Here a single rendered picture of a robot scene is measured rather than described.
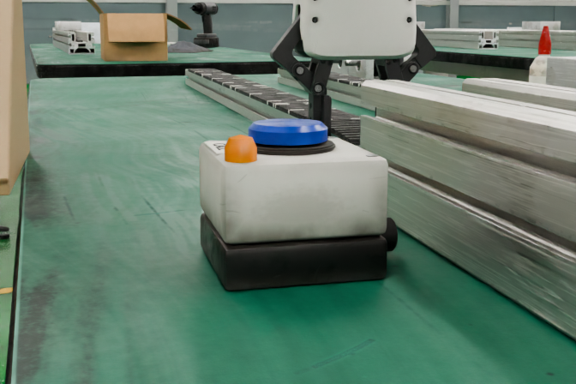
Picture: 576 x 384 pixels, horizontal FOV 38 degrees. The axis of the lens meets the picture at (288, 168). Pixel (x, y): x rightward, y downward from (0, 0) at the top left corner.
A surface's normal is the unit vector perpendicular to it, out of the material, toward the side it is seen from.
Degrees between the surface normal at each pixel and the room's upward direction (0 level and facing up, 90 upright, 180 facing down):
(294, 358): 0
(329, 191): 90
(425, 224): 90
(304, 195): 90
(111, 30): 68
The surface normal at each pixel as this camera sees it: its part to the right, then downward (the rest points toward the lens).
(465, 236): -0.97, 0.04
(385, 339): 0.00, -0.99
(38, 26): 0.29, 0.16
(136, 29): 0.24, -0.21
